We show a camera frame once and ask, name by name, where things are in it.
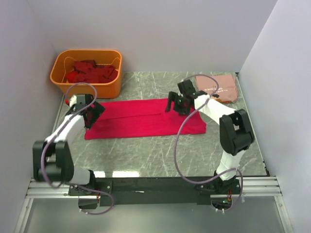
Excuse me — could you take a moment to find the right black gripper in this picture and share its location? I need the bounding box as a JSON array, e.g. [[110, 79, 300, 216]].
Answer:
[[165, 92, 191, 117]]

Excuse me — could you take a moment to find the bright pink t-shirt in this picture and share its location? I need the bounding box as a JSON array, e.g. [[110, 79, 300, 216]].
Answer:
[[84, 98, 207, 141]]

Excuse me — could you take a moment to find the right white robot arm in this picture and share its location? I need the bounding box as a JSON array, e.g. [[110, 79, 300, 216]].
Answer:
[[165, 79, 255, 194]]

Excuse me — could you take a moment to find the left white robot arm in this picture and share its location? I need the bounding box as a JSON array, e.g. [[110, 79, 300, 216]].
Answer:
[[33, 94, 105, 195]]

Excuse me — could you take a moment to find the orange plastic basket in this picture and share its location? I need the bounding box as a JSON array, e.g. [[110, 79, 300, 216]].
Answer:
[[50, 50, 122, 99]]

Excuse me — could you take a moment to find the dark red t-shirt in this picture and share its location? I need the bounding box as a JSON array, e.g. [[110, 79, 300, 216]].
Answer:
[[65, 60, 118, 83]]

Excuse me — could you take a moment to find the folded pink printed t-shirt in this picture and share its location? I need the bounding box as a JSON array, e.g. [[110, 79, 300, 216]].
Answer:
[[195, 74, 238, 103]]

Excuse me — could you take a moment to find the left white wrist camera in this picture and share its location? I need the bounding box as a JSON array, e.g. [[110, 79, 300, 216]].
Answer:
[[65, 95, 77, 107]]

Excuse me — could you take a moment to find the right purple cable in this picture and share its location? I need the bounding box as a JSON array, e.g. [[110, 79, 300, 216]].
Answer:
[[174, 74, 244, 213]]

